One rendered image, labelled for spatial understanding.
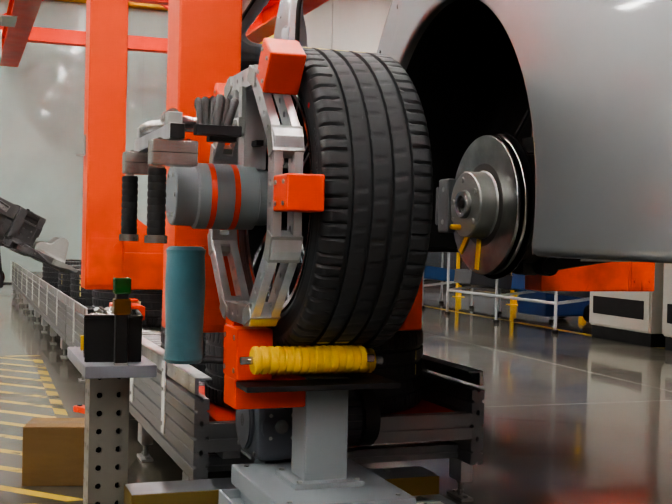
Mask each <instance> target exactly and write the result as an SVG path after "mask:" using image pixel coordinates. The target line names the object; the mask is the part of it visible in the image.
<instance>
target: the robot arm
mask: <svg viewBox="0 0 672 504"><path fill-rule="evenodd" d="M45 222H46V219H45V218H43V217H41V216H39V215H37V214H35V213H34V212H32V211H30V209H25V208H23V207H21V206H19V205H16V204H13V203H11V202H9V201H7V200H5V199H3V198H1V197H0V246H3V247H5V248H8V249H10V250H12V251H14V252H16V253H18V254H20V255H23V256H29V257H31V258H33V259H35V260H37V261H39V262H41V263H44V264H46V265H48V266H50V267H52V268H54V269H56V270H59V271H61V272H62V271H63V272H65V273H77V272H78V270H77V269H75V268H73V267H71V266H69V265H67V264H65V261H66V256H67V251H68V246H69V242H68V240H67V239H65V238H59V237H53V238H52V239H51V240H49V241H48V242H45V241H39V240H36V238H38V237H39V235H40V233H41V232H42V230H43V229H42V228H43V226H44V224H45ZM34 248H35V249H34ZM38 250H39V251H38ZM4 279H5V275H4V272H3V271H2V263H1V252H0V288H2V287H3V282H4Z"/></svg>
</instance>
